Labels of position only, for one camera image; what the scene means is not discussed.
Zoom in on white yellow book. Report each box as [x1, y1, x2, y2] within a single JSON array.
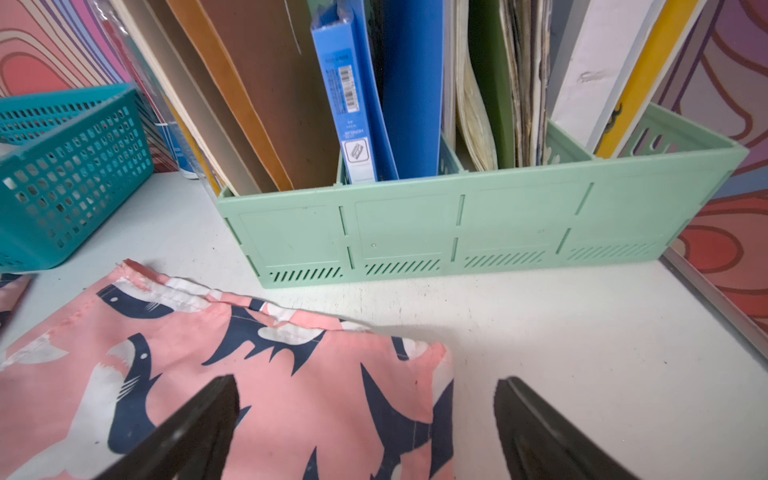
[[546, 0, 703, 153]]

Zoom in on stack of worn papers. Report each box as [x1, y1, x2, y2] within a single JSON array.
[[455, 1, 552, 172]]

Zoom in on brown cardboard folder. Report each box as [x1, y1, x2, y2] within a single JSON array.
[[112, 1, 339, 195]]

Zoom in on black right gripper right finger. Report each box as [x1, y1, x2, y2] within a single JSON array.
[[493, 377, 635, 480]]

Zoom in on pink shark print shorts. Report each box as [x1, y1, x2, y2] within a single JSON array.
[[1, 260, 454, 479]]

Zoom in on blue binder folder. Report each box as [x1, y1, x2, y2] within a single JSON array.
[[309, 1, 446, 185]]

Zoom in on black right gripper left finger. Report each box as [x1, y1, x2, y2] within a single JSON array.
[[99, 375, 240, 479]]

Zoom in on teal plastic basket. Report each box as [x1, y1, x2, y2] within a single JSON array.
[[1, 84, 154, 273]]

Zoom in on mint green file organizer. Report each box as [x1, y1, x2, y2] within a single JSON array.
[[217, 105, 747, 288]]

